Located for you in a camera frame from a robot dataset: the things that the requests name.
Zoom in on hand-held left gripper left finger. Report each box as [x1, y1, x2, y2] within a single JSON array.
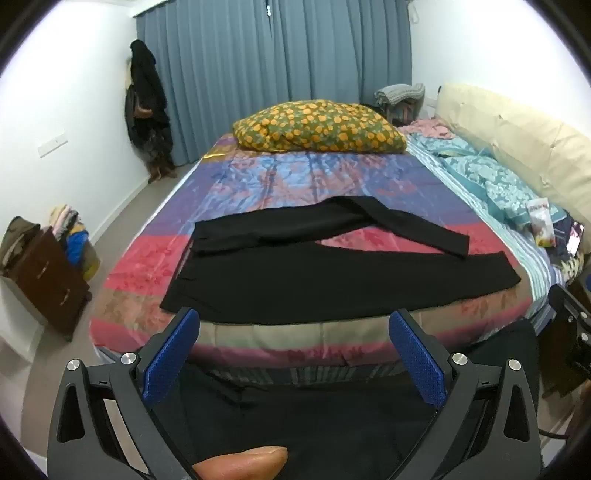
[[46, 307, 205, 480]]

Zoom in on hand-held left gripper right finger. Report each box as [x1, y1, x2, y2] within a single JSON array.
[[382, 308, 542, 480]]

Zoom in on black pants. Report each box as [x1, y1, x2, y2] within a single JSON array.
[[159, 196, 522, 326]]

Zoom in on person's left hand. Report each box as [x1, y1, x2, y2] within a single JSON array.
[[191, 445, 290, 480]]

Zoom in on dark printed cloth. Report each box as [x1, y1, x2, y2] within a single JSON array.
[[550, 211, 583, 278]]

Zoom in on striped bed sheet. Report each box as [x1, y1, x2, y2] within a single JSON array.
[[406, 134, 567, 325]]

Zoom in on white snack packet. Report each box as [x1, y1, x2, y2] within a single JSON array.
[[526, 198, 554, 246]]

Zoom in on teal floral pillow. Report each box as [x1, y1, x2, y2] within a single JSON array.
[[414, 135, 482, 160], [443, 154, 565, 228]]

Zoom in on dark wooden cabinet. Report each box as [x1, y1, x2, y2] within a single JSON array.
[[2, 226, 91, 342]]

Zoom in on pile of colourful clothes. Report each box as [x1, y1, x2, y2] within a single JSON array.
[[49, 205, 101, 278]]

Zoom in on cream padded headboard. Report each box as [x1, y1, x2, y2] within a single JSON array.
[[436, 83, 591, 256]]

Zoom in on olive jacket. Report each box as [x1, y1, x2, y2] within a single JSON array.
[[0, 216, 42, 274]]

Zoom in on colourful satin bedspread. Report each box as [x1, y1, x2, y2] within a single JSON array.
[[90, 133, 539, 370]]

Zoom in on pink cloth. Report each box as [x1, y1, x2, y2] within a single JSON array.
[[401, 117, 456, 140]]

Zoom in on brown chair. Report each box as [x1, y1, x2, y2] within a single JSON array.
[[392, 102, 422, 125]]

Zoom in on brown hanging bag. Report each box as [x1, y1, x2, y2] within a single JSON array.
[[131, 87, 156, 119]]

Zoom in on yellow flowered green pillow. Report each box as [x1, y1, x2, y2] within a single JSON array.
[[232, 99, 408, 154]]

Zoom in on grey folded blanket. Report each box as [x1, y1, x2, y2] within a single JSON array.
[[373, 83, 426, 110]]

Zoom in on black hanging coat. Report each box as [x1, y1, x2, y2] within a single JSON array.
[[124, 39, 174, 168]]

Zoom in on blue curtain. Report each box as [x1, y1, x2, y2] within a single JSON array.
[[135, 0, 413, 165]]

